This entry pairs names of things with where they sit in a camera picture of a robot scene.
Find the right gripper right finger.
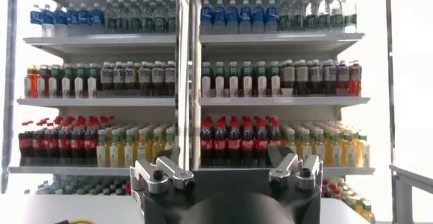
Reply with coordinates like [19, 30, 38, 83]
[269, 145, 324, 192]

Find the dark drink bottle beige label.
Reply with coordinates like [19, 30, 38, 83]
[281, 59, 296, 97]
[294, 59, 309, 96]

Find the grey metal frame table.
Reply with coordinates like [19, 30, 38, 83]
[388, 163, 433, 224]

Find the grey metal bottle shelf rack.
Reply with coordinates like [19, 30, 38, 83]
[189, 0, 376, 179]
[8, 0, 190, 196]

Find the water bottle blue label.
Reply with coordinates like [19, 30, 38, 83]
[53, 3, 68, 38]
[200, 0, 213, 35]
[252, 0, 266, 35]
[78, 2, 92, 37]
[29, 3, 43, 37]
[239, 0, 253, 35]
[212, 0, 227, 35]
[265, 0, 279, 34]
[90, 2, 105, 36]
[41, 3, 55, 38]
[66, 2, 79, 37]
[225, 0, 240, 35]

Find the clear bottle green label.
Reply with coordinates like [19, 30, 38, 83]
[343, 0, 358, 34]
[278, 0, 292, 32]
[116, 0, 129, 34]
[304, 0, 318, 32]
[152, 0, 166, 34]
[317, 0, 331, 32]
[164, 0, 177, 34]
[104, 0, 117, 34]
[140, 0, 154, 34]
[330, 0, 344, 33]
[291, 0, 305, 32]
[127, 0, 141, 34]

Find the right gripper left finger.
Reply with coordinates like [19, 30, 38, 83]
[130, 147, 196, 194]

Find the reddish tea bottle white label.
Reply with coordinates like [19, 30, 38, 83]
[23, 64, 41, 98]

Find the cola bottle red cap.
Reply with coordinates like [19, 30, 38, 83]
[254, 118, 269, 167]
[44, 125, 59, 165]
[57, 123, 72, 165]
[70, 122, 85, 165]
[227, 118, 242, 167]
[200, 118, 214, 167]
[240, 118, 255, 167]
[268, 120, 282, 148]
[32, 127, 46, 165]
[83, 120, 99, 165]
[18, 129, 34, 165]
[212, 118, 227, 167]

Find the black metal frame pole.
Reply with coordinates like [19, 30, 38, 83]
[1, 0, 18, 194]
[385, 0, 397, 165]

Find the red drink bottle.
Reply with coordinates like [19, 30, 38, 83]
[348, 60, 363, 97]

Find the dark drink bottle white label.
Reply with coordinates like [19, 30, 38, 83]
[336, 60, 350, 96]
[164, 60, 177, 97]
[321, 59, 336, 96]
[99, 61, 113, 97]
[308, 59, 323, 96]
[112, 61, 125, 97]
[124, 62, 138, 97]
[137, 61, 152, 97]
[151, 60, 165, 97]

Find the tea bottle green white label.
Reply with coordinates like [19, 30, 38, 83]
[269, 61, 281, 97]
[213, 61, 227, 98]
[227, 61, 240, 98]
[254, 61, 268, 98]
[200, 61, 213, 98]
[241, 61, 254, 98]
[86, 63, 99, 98]
[60, 63, 74, 98]
[37, 64, 50, 98]
[73, 63, 86, 98]
[48, 64, 62, 98]

